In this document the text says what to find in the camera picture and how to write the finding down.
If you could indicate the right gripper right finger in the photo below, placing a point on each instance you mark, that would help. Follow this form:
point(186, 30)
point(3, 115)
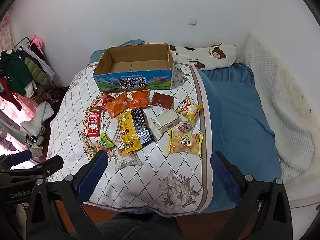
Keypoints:
point(274, 219)

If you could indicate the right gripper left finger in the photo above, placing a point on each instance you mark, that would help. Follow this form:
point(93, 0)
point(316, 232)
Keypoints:
point(44, 220)

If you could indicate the white cookie snack packet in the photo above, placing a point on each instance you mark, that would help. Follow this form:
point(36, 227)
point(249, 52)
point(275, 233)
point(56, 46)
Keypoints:
point(123, 159)

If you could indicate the green watermelon gum packet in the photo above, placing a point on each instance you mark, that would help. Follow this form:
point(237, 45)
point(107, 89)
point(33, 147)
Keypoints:
point(104, 141)

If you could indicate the red long snack packet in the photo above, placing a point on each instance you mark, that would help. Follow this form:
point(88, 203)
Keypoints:
point(93, 121)

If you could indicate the yellow guoba snack packet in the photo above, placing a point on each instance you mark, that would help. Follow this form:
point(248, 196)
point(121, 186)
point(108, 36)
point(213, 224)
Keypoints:
point(185, 142)

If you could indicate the yellow black snack packet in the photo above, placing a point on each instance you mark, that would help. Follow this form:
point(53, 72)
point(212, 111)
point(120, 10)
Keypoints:
point(134, 130)

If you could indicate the orange snack packet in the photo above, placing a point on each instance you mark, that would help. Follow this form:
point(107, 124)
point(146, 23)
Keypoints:
point(140, 99)
point(118, 105)

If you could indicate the yellow panda snack packet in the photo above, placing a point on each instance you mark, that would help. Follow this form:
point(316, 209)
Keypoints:
point(188, 109)

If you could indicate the dark red snack packet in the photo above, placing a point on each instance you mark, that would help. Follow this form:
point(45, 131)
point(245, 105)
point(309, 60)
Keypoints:
point(162, 100)

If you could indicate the small red snack packet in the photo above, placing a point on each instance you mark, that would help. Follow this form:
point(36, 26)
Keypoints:
point(107, 98)

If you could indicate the small girl picture packet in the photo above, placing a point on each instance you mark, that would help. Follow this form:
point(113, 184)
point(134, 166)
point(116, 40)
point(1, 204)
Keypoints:
point(185, 127)

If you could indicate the white cloth pile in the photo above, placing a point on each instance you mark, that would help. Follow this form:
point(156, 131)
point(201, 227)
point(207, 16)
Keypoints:
point(34, 126)

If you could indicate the white quilted bed guard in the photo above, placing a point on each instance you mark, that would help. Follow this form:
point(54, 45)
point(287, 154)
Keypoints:
point(289, 115)

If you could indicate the clothes rack with clothes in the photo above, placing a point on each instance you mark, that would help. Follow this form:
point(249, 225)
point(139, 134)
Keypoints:
point(23, 70)

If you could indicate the white floral quilted bedspread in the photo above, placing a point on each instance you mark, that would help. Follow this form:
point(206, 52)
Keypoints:
point(172, 184)

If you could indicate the pink plush toy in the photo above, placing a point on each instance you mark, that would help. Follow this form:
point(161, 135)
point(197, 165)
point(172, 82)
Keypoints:
point(37, 42)

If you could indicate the blue milk cardboard box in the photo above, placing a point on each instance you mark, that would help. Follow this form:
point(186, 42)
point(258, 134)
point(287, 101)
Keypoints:
point(135, 67)

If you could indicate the bear print pillow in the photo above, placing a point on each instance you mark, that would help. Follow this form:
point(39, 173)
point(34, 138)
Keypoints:
point(217, 56)

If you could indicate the wall light switch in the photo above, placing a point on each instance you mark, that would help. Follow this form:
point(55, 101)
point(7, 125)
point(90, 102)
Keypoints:
point(192, 22)

